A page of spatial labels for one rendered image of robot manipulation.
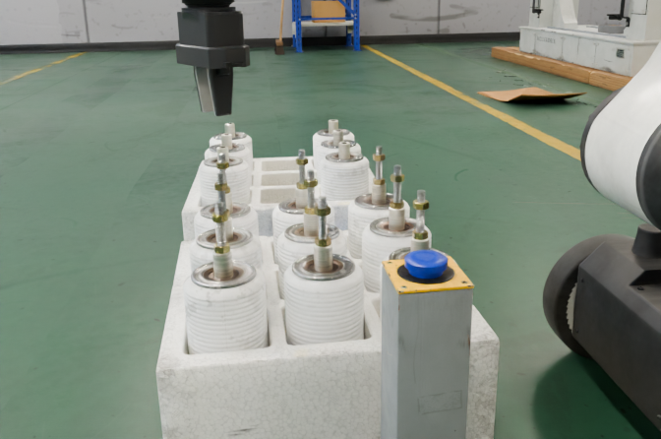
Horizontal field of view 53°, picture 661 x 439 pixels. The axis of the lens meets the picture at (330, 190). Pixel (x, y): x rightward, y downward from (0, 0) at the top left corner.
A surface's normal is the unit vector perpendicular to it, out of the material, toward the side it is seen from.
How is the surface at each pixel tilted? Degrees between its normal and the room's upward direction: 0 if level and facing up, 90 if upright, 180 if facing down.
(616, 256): 45
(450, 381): 90
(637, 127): 56
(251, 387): 90
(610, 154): 84
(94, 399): 0
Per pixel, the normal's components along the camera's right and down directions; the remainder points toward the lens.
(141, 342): -0.02, -0.96
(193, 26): -0.79, 0.19
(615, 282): -0.72, -0.63
